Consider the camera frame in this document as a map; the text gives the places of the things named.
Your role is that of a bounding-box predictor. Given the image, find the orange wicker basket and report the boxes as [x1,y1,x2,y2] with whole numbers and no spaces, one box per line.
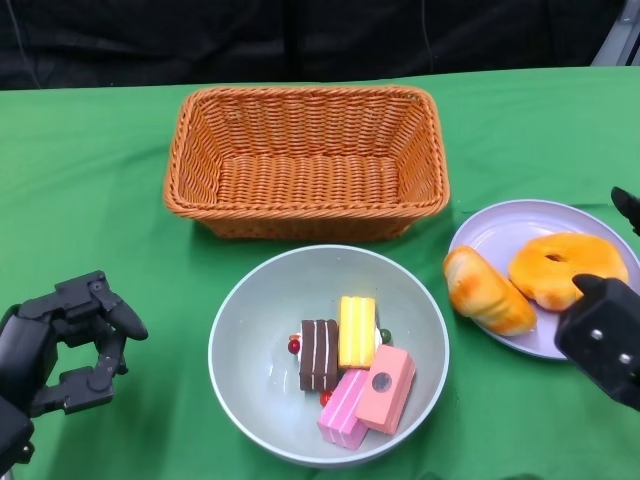
[163,85,451,244]

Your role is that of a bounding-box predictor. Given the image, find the grey-green round bowl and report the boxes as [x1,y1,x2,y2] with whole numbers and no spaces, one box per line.
[208,243,450,469]

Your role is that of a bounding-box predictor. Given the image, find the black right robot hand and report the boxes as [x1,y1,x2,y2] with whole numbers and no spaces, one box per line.
[554,186,640,416]

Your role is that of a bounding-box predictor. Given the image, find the ring-shaped golden bread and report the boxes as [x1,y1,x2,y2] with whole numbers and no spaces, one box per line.
[508,232,630,311]

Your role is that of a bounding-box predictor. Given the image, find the lavender round plate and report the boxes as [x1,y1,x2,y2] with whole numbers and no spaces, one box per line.
[448,199,634,361]

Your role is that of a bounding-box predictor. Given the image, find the brown chocolate cake slice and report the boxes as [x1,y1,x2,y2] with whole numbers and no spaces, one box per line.
[298,318,340,394]

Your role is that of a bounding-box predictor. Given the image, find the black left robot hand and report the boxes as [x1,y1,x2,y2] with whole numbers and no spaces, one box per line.
[0,270,150,419]

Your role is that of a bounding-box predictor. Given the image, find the salmon cake with round hole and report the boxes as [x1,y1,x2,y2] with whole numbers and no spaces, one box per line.
[354,344,417,435]

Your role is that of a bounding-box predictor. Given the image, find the black backdrop curtain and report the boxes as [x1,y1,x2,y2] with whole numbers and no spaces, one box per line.
[0,0,621,94]

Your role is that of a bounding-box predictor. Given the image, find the long golden bread loaf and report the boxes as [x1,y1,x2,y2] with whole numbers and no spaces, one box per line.
[443,244,539,337]

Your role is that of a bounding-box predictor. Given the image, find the grey metal frame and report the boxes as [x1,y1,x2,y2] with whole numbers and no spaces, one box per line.
[589,0,640,69]

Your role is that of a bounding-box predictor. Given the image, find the pink striped cake slice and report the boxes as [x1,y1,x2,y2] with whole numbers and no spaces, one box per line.
[317,368,372,451]

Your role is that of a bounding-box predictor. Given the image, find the yellow cake slice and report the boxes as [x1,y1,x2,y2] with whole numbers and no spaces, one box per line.
[338,295,377,370]

